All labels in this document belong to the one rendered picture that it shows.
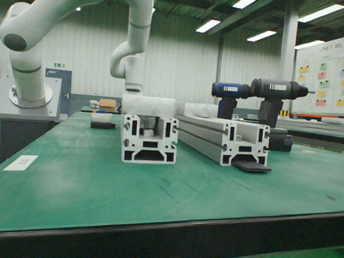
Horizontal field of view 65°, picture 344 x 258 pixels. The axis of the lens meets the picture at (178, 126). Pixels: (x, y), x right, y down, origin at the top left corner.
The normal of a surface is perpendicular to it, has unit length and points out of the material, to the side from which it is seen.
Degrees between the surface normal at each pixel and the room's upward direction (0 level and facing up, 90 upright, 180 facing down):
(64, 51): 90
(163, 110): 90
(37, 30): 118
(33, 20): 110
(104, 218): 0
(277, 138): 90
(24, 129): 90
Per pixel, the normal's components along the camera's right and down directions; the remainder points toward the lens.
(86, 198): 0.08, -0.99
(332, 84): -0.95, -0.05
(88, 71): 0.31, 0.08
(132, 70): 0.04, 0.07
